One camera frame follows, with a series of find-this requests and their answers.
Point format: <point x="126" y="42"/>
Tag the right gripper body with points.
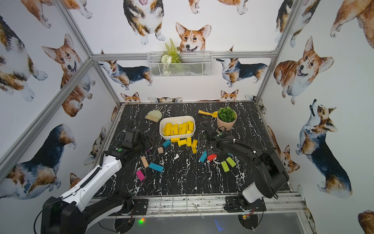
<point x="208" y="144"/>

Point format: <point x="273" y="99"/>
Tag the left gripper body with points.
<point x="140" y="143"/>

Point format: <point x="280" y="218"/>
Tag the white plastic tray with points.
<point x="177" y="127"/>

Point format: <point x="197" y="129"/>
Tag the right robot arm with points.
<point x="268" y="173"/>

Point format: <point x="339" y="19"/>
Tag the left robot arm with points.
<point x="71" y="213"/>

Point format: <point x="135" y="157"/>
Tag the red block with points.
<point x="212" y="157"/>

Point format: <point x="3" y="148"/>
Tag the teal slanted block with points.
<point x="203" y="156"/>

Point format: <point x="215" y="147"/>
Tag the natural wood block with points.
<point x="144" y="161"/>

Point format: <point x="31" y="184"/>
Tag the green block right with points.
<point x="231" y="162"/>

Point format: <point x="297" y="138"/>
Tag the green block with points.
<point x="225" y="166"/>
<point x="231" y="162"/>

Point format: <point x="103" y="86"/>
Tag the pink pot green plant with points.
<point x="226" y="119"/>

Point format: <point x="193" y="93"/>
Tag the green block left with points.
<point x="225" y="166"/>

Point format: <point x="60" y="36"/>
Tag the yellow toy shovel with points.
<point x="214" y="114"/>

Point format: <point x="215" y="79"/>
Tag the green hand brush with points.
<point x="154" y="115"/>

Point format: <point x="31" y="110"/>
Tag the small teal block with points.
<point x="167" y="143"/>

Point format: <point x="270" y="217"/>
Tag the magenta block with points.
<point x="140" y="175"/>

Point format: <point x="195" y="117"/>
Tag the teal long block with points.
<point x="156" y="167"/>

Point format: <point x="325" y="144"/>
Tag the green fern with flower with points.
<point x="171" y="55"/>

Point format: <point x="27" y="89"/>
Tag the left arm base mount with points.
<point x="137" y="206"/>

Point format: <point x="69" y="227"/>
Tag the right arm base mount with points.
<point x="236" y="204"/>

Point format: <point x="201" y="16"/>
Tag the white wire wall basket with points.
<point x="185" y="64"/>

